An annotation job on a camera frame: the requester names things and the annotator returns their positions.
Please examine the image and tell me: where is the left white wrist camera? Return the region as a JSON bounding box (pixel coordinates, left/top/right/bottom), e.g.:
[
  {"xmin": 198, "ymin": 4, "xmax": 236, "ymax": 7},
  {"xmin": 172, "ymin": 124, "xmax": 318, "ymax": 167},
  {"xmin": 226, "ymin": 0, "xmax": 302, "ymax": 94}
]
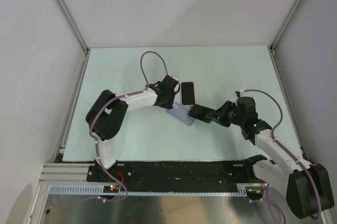
[{"xmin": 171, "ymin": 75, "xmax": 179, "ymax": 84}]

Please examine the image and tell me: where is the small circuit board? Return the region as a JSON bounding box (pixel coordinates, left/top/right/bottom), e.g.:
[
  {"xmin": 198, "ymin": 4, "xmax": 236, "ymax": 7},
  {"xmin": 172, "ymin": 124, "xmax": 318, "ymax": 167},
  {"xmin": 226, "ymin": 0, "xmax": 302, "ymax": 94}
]
[
  {"xmin": 103, "ymin": 185, "xmax": 120, "ymax": 193},
  {"xmin": 246, "ymin": 187, "xmax": 264, "ymax": 200}
]

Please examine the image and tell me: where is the black phone teal frame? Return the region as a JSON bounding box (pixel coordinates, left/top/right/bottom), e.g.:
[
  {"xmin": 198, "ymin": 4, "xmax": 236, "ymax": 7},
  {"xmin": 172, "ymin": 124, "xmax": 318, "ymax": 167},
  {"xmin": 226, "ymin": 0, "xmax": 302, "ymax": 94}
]
[{"xmin": 188, "ymin": 104, "xmax": 214, "ymax": 123}]

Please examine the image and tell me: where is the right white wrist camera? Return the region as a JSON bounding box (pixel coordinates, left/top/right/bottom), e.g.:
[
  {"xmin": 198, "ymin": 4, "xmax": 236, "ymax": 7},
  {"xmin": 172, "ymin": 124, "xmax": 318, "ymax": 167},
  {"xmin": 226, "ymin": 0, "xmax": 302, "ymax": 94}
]
[{"xmin": 235, "ymin": 90, "xmax": 245, "ymax": 98}]

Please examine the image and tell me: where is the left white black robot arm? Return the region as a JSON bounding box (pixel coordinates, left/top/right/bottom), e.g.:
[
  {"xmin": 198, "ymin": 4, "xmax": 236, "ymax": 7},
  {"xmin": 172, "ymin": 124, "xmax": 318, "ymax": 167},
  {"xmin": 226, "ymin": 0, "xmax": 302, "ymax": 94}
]
[{"xmin": 85, "ymin": 75, "xmax": 180, "ymax": 181}]

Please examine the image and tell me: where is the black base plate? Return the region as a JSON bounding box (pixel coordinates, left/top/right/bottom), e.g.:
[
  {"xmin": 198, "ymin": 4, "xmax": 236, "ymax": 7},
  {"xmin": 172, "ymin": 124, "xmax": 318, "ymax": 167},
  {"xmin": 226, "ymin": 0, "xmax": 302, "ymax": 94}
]
[{"xmin": 87, "ymin": 160, "xmax": 261, "ymax": 186}]

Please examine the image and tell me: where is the right aluminium frame post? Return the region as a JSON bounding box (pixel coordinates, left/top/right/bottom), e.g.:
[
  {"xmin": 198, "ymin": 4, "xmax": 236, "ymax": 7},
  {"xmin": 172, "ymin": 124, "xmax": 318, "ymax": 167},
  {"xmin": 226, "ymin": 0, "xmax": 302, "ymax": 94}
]
[{"xmin": 270, "ymin": 0, "xmax": 321, "ymax": 56}]

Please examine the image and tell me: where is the grey slotted cable duct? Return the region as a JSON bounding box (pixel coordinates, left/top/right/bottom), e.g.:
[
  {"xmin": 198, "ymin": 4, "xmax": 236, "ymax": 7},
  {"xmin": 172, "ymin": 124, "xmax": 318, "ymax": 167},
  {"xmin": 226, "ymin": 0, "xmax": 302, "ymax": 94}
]
[{"xmin": 49, "ymin": 184, "xmax": 247, "ymax": 197}]

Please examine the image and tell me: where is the lilac phone case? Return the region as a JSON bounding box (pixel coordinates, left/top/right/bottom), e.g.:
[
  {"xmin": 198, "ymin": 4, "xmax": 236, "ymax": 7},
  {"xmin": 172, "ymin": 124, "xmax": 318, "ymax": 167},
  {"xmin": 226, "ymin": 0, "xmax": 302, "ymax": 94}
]
[{"xmin": 166, "ymin": 102, "xmax": 195, "ymax": 126}]

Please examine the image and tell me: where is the left small circuit board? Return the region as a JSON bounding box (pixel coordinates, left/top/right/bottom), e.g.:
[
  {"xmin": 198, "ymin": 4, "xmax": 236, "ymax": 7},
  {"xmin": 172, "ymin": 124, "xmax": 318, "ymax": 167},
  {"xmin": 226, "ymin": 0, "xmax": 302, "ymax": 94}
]
[{"xmin": 103, "ymin": 185, "xmax": 120, "ymax": 193}]

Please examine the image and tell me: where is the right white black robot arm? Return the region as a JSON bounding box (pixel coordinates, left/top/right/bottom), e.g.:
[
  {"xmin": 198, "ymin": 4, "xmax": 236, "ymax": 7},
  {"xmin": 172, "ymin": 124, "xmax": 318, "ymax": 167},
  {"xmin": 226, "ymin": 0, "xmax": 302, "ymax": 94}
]
[{"xmin": 205, "ymin": 96, "xmax": 335, "ymax": 219}]

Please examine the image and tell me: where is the pink phone case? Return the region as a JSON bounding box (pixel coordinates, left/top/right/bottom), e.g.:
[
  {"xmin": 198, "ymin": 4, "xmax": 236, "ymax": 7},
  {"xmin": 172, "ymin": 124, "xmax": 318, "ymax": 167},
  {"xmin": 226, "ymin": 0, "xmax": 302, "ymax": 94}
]
[{"xmin": 180, "ymin": 81, "xmax": 197, "ymax": 108}]

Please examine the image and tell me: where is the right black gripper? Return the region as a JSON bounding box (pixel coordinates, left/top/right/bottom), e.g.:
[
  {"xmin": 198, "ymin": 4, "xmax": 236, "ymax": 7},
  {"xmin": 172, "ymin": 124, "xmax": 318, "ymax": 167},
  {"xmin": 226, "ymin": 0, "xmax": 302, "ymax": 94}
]
[{"xmin": 206, "ymin": 100, "xmax": 245, "ymax": 128}]

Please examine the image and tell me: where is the black phone purple frame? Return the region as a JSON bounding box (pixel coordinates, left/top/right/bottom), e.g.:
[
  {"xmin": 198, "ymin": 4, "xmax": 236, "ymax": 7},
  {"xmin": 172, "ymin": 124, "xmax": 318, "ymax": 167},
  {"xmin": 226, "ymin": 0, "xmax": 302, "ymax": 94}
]
[{"xmin": 181, "ymin": 82, "xmax": 196, "ymax": 105}]

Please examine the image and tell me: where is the aluminium frame post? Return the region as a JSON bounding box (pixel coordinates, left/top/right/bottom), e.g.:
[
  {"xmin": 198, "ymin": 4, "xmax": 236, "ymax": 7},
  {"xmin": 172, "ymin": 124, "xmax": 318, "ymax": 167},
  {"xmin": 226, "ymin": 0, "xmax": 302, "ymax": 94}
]
[
  {"xmin": 270, "ymin": 0, "xmax": 321, "ymax": 56},
  {"xmin": 39, "ymin": 0, "xmax": 90, "ymax": 56}
]

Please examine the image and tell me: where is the right small circuit board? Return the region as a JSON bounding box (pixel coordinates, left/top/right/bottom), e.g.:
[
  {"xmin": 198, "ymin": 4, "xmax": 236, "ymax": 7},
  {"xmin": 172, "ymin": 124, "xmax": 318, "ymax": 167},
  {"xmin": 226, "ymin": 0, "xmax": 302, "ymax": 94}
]
[{"xmin": 246, "ymin": 187, "xmax": 264, "ymax": 200}]

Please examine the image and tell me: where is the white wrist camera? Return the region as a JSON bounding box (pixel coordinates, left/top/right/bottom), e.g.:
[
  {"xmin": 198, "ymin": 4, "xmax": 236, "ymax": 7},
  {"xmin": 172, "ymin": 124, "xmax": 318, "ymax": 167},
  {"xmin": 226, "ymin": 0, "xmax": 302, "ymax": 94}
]
[
  {"xmin": 171, "ymin": 75, "xmax": 179, "ymax": 84},
  {"xmin": 235, "ymin": 90, "xmax": 245, "ymax": 98}
]

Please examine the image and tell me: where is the left aluminium frame post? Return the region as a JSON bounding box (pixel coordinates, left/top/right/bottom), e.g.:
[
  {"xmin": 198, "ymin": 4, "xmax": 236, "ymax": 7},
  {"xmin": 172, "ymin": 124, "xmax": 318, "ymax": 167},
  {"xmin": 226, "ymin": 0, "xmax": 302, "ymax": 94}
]
[{"xmin": 39, "ymin": 0, "xmax": 90, "ymax": 56}]

